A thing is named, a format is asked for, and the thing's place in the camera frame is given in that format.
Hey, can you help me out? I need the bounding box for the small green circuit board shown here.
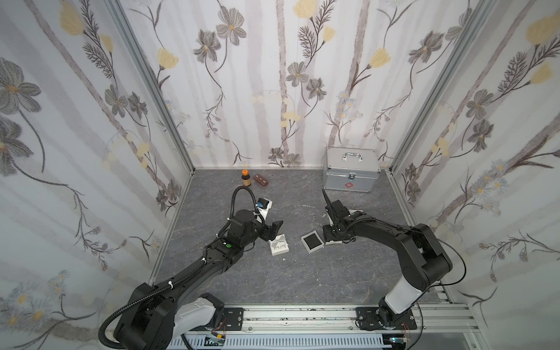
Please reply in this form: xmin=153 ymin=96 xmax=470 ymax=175
xmin=204 ymin=334 xmax=226 ymax=347

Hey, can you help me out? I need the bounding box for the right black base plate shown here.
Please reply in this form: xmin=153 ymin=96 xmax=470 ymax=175
xmin=355 ymin=307 xmax=418 ymax=331

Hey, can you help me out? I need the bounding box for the small dark red box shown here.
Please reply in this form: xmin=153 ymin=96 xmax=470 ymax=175
xmin=253 ymin=174 xmax=269 ymax=187

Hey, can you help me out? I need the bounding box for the white slotted cable duct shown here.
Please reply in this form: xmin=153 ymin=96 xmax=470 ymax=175
xmin=168 ymin=334 xmax=392 ymax=349

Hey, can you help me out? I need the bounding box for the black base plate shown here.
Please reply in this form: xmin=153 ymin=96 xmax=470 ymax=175
xmin=355 ymin=307 xmax=418 ymax=331
xmin=209 ymin=308 xmax=244 ymax=332

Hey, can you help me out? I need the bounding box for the white bow jewelry box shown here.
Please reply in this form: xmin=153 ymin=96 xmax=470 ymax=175
xmin=300 ymin=230 xmax=325 ymax=254
xmin=270 ymin=234 xmax=290 ymax=257

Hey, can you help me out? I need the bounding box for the brown bottle orange cap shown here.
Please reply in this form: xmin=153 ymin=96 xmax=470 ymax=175
xmin=241 ymin=169 xmax=252 ymax=187

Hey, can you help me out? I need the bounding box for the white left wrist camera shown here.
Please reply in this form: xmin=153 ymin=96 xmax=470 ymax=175
xmin=257 ymin=198 xmax=273 ymax=223

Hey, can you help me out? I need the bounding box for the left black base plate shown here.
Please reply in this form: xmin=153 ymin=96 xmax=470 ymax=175
xmin=209 ymin=308 xmax=244 ymax=332

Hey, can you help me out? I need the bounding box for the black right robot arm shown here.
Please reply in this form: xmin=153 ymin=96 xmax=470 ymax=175
xmin=322 ymin=190 xmax=453 ymax=328

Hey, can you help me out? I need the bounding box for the silver aluminium first aid case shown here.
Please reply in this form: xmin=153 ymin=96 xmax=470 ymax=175
xmin=323 ymin=147 xmax=381 ymax=193

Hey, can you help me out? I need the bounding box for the aluminium mounting rail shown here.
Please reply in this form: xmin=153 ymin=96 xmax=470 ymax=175
xmin=178 ymin=303 xmax=489 ymax=349

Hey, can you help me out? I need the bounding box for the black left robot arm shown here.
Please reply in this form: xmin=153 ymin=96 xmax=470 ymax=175
xmin=98 ymin=186 xmax=283 ymax=349

